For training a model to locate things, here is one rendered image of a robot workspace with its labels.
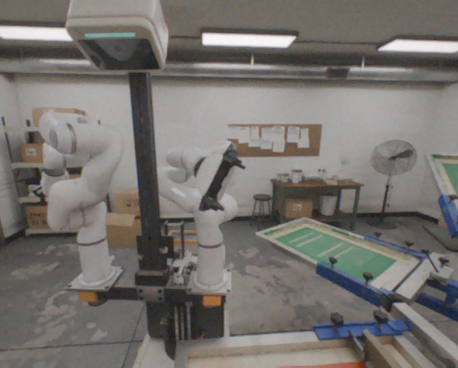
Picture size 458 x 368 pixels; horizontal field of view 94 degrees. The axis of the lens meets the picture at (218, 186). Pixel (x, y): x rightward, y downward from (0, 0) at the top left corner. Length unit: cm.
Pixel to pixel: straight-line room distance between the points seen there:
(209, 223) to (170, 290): 31
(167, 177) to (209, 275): 41
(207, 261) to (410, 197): 566
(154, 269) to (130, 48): 71
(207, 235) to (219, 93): 363
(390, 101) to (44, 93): 627
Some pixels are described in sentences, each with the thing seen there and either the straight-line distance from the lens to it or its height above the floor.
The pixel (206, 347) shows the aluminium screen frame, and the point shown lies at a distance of 88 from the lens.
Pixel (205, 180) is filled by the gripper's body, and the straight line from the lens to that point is 48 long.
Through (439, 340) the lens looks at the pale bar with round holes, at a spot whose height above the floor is 104.
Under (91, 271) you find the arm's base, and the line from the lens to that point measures 95.
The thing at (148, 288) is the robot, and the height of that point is 112.
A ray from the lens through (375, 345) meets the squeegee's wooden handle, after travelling 92.
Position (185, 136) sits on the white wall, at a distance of 413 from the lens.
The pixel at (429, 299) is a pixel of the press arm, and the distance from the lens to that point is 151.
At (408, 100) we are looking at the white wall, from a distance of 577.
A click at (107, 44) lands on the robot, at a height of 189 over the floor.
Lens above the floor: 166
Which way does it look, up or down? 13 degrees down
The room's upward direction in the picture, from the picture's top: straight up
